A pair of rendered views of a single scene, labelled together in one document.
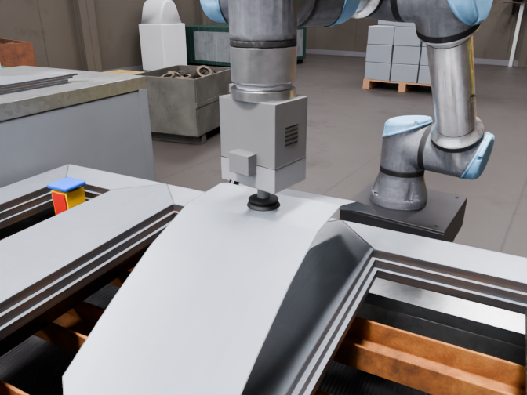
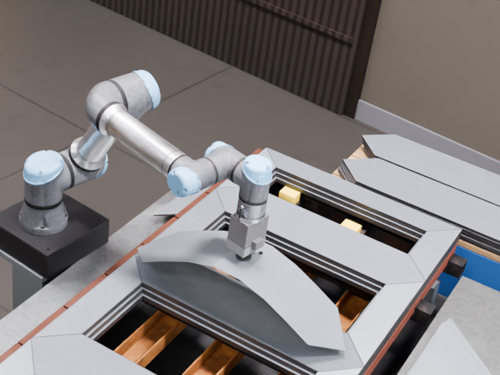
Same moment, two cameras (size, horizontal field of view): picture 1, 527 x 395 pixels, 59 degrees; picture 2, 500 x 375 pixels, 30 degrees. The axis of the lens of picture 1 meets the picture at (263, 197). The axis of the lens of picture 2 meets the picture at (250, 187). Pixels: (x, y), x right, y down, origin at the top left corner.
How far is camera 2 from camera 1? 244 cm
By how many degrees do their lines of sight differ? 79
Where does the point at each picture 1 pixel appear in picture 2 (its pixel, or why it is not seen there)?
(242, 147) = (254, 238)
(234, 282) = (289, 279)
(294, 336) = (254, 296)
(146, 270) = (275, 304)
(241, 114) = (256, 227)
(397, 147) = (56, 186)
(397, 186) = (59, 212)
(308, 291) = (218, 285)
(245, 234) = (267, 267)
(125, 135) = not seen: outside the picture
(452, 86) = not seen: hidden behind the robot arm
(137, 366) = (310, 319)
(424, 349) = not seen: hidden behind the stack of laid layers
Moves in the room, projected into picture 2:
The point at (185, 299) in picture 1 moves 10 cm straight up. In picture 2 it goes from (292, 296) to (297, 267)
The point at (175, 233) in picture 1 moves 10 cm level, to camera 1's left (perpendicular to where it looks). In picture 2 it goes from (258, 289) to (257, 314)
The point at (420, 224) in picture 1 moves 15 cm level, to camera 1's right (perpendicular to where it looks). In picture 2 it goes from (94, 225) to (103, 199)
